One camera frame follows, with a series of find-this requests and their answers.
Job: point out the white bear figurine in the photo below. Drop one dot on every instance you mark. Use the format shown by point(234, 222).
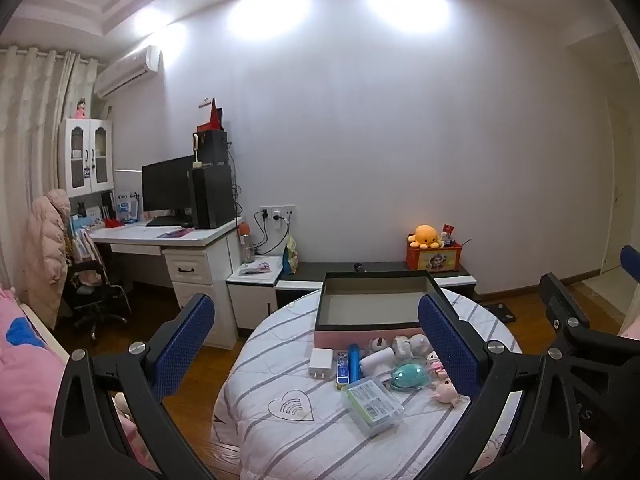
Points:
point(410, 346)

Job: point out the red paper decoration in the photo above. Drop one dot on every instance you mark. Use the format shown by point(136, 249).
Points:
point(212, 117)

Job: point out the clear repellent liquid bottle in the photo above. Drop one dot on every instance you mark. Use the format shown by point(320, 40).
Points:
point(380, 345)

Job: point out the white side table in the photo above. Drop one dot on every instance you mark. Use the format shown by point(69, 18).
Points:
point(250, 295)

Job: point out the pink bed blanket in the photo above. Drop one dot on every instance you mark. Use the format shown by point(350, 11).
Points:
point(25, 370)

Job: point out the white air conditioner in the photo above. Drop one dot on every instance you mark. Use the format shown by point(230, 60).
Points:
point(125, 72)

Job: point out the pink storage box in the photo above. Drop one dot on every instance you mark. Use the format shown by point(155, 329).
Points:
point(370, 305)

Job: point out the black speaker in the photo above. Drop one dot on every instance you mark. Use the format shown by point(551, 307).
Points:
point(212, 147)

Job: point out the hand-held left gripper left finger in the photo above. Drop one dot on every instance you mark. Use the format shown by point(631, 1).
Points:
point(182, 345)

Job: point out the small pink doll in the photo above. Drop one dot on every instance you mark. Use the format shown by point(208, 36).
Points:
point(80, 109)

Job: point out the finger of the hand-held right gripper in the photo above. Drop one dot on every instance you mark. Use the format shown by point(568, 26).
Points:
point(631, 260)
point(562, 300)

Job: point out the clear box with green label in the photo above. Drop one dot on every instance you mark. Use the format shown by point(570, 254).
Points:
point(372, 405)

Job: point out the blue plastic case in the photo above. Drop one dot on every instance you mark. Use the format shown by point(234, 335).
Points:
point(353, 360)

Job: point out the white plug-in repellent heater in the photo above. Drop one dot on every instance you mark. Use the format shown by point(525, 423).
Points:
point(372, 362)

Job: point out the white charger plug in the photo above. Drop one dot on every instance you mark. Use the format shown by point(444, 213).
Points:
point(320, 361)

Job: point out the pink block toy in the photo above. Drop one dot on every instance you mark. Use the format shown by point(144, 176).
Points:
point(436, 367)

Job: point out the bottle with orange cap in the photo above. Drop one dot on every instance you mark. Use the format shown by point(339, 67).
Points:
point(247, 245)

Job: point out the long blue foil box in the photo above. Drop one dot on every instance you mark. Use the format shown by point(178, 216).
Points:
point(341, 371)

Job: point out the black-topped low bench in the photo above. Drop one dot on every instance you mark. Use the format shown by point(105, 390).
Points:
point(320, 270)

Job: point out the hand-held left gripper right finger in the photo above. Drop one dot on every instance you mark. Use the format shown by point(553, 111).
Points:
point(447, 345)

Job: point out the orange printed box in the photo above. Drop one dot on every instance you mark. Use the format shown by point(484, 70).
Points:
point(434, 260)

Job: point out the black monitor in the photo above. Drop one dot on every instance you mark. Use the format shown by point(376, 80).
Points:
point(165, 185)

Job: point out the white glass-door cabinet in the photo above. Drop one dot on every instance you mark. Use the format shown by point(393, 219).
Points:
point(82, 160)

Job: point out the black keyboard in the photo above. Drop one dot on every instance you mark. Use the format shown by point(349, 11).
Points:
point(167, 221)

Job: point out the black floor scale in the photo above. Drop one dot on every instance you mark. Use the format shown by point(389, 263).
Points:
point(502, 312)

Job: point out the red white toy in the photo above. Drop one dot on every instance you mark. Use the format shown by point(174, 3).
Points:
point(448, 235)

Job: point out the orange octopus plush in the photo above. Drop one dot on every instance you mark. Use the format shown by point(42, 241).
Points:
point(424, 236)

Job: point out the white bed frame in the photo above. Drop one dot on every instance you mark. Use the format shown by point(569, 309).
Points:
point(42, 327)

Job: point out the black computer tower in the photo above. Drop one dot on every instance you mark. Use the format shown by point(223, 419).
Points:
point(212, 195)

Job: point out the beige curtain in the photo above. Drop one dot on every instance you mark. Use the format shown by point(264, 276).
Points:
point(30, 125)

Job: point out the yellow blue snack bag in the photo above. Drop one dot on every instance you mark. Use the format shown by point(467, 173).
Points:
point(291, 257)

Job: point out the teal silicone brush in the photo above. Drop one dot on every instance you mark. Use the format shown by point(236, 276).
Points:
point(410, 376)

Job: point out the pink puffer coat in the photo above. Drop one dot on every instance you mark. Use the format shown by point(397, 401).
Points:
point(45, 250)

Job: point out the white desk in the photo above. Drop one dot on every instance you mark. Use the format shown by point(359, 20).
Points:
point(200, 270)

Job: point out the pink pig figurine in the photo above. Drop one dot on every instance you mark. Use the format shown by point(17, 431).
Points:
point(445, 390)

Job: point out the blue white package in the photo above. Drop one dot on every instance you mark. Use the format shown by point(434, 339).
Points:
point(126, 207)

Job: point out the black office chair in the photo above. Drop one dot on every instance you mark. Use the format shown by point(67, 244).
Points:
point(95, 300)

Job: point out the white striped quilt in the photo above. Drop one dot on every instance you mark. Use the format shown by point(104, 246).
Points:
point(280, 360)

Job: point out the printed booklet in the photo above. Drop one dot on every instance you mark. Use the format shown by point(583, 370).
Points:
point(255, 268)

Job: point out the white wall outlet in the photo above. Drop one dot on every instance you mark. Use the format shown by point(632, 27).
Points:
point(277, 212)

